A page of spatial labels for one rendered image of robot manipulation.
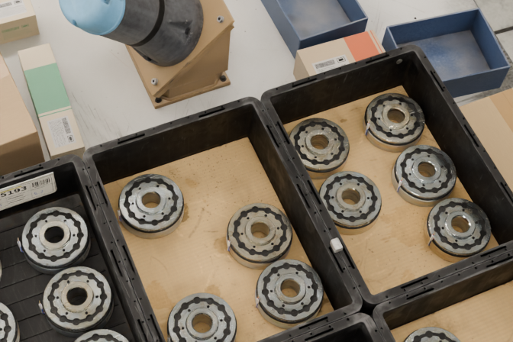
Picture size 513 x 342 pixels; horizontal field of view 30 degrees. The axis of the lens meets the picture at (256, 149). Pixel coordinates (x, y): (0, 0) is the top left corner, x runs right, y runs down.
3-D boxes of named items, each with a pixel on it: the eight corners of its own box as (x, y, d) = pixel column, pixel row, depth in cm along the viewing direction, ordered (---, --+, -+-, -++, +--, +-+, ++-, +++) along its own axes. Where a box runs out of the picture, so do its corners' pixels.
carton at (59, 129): (21, 69, 181) (17, 50, 176) (53, 61, 183) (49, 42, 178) (54, 172, 170) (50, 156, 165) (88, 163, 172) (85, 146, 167)
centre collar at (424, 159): (405, 166, 157) (406, 163, 157) (429, 153, 159) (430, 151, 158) (423, 188, 155) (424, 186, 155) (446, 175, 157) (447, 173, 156)
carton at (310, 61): (317, 122, 180) (321, 100, 173) (292, 73, 185) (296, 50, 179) (392, 100, 184) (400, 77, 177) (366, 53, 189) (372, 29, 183)
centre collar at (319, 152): (298, 138, 159) (299, 136, 158) (323, 126, 160) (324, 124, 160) (314, 160, 157) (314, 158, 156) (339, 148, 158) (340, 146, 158)
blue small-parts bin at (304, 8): (253, -11, 196) (256, -34, 190) (318, -31, 200) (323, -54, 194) (296, 62, 187) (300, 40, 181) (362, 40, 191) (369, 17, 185)
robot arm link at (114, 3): (118, 58, 167) (60, 40, 156) (101, -5, 172) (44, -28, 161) (167, 24, 161) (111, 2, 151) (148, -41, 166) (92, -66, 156)
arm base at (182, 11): (133, 12, 181) (95, -2, 173) (191, -30, 173) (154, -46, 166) (152, 81, 175) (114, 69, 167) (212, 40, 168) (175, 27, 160)
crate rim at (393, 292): (256, 101, 156) (256, 92, 154) (414, 50, 164) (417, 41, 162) (365, 314, 138) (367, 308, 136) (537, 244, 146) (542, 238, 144)
